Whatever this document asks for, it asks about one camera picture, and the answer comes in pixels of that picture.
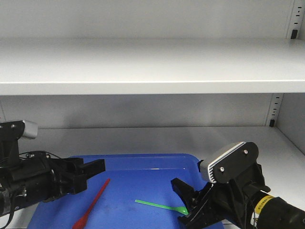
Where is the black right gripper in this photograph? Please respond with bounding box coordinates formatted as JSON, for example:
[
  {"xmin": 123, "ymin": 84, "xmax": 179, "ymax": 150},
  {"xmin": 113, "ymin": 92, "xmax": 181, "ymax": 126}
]
[{"xmin": 171, "ymin": 163, "xmax": 270, "ymax": 229}]

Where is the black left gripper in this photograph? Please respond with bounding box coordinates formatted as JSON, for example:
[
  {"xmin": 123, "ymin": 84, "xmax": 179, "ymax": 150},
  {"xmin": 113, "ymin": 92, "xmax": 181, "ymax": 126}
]
[{"xmin": 9, "ymin": 151, "xmax": 106, "ymax": 203}]

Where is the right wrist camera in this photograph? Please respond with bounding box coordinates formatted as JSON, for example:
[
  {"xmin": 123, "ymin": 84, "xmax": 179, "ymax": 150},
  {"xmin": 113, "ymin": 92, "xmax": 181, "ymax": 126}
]
[{"xmin": 198, "ymin": 142, "xmax": 259, "ymax": 184}]

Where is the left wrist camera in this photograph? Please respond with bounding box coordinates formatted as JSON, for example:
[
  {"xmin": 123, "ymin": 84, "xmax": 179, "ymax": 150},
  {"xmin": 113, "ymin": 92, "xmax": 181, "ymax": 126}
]
[{"xmin": 21, "ymin": 120, "xmax": 38, "ymax": 139}]

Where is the grey cabinet upper shelf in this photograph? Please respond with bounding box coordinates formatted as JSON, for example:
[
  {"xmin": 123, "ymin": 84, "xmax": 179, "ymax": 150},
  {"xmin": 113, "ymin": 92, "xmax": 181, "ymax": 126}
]
[{"xmin": 0, "ymin": 39, "xmax": 305, "ymax": 95}]

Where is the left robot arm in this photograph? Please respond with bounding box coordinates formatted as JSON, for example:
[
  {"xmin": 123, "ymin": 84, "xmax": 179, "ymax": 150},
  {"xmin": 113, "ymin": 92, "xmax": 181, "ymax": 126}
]
[{"xmin": 0, "ymin": 120, "xmax": 105, "ymax": 223}]

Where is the lower black shelf clip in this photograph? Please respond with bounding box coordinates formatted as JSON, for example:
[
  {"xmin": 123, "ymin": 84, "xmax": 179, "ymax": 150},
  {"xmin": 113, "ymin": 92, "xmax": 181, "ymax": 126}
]
[{"xmin": 269, "ymin": 119, "xmax": 275, "ymax": 127}]

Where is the red plastic spoon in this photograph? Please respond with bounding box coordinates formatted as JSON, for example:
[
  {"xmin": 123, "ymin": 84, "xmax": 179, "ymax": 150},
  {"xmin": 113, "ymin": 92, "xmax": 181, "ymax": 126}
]
[{"xmin": 72, "ymin": 178, "xmax": 111, "ymax": 229}]

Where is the blue plastic tray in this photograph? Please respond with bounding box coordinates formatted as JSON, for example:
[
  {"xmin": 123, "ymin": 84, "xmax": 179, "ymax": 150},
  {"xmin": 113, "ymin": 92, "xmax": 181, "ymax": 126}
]
[{"xmin": 29, "ymin": 154, "xmax": 205, "ymax": 229}]

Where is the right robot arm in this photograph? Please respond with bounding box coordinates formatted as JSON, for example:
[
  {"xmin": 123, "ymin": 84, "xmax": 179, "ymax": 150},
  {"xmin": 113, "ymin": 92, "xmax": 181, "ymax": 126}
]
[{"xmin": 171, "ymin": 163, "xmax": 305, "ymax": 229}]

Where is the black shelf clip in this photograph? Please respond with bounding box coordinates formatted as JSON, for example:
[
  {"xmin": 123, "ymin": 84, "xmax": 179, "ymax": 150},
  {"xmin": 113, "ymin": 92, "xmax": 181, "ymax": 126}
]
[
  {"xmin": 269, "ymin": 119, "xmax": 275, "ymax": 127},
  {"xmin": 290, "ymin": 29, "xmax": 298, "ymax": 39}
]

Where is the green plastic spoon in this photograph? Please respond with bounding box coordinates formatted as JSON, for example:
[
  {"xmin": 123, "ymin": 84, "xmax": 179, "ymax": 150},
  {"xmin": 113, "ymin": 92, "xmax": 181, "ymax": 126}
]
[{"xmin": 134, "ymin": 199, "xmax": 189, "ymax": 215}]

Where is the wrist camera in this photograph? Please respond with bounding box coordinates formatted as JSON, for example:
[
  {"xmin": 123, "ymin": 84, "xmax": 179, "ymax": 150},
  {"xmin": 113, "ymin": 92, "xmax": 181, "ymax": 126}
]
[
  {"xmin": 21, "ymin": 120, "xmax": 38, "ymax": 139},
  {"xmin": 198, "ymin": 142, "xmax": 259, "ymax": 184}
]

